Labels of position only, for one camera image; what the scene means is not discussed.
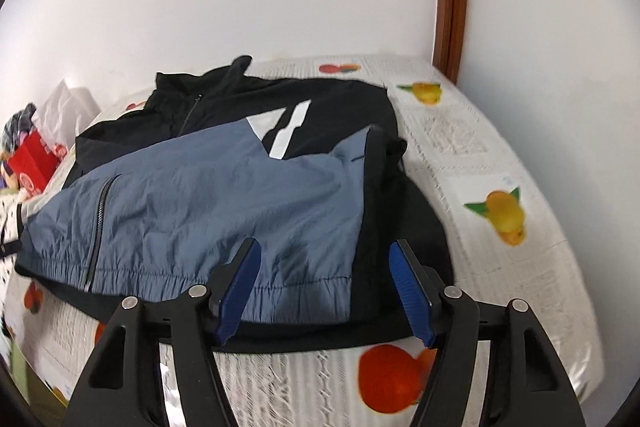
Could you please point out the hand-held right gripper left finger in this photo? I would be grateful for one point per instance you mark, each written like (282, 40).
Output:
(241, 292)

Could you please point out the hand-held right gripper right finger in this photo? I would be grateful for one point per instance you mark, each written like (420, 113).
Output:
(412, 298)

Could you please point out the black white blue zip jacket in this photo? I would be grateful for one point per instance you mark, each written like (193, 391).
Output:
(210, 187)

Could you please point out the bed with fruit print cover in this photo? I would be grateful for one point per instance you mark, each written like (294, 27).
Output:
(500, 147)

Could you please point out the red paper bag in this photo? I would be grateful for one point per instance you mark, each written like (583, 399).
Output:
(37, 162)

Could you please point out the white floral quilt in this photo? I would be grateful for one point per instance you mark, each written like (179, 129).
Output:
(10, 212)

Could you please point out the white plastic shopping bag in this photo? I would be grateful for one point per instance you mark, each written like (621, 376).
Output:
(67, 107)

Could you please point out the grey plaid cloth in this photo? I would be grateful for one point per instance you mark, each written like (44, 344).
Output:
(19, 123)

